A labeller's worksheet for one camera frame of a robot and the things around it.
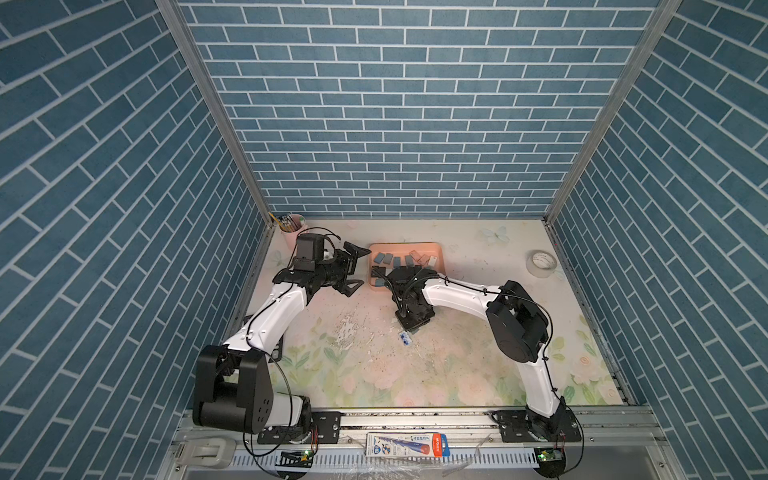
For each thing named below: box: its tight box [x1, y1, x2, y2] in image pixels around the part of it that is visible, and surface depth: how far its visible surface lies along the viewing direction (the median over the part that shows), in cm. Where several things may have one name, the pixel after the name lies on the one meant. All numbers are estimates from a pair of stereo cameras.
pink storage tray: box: [368, 242, 446, 290], surface depth 110 cm
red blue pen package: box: [365, 432, 451, 457], surface depth 72 cm
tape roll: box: [526, 250, 558, 279], surface depth 107 cm
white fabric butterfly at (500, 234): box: [480, 225, 510, 243], surface depth 119 cm
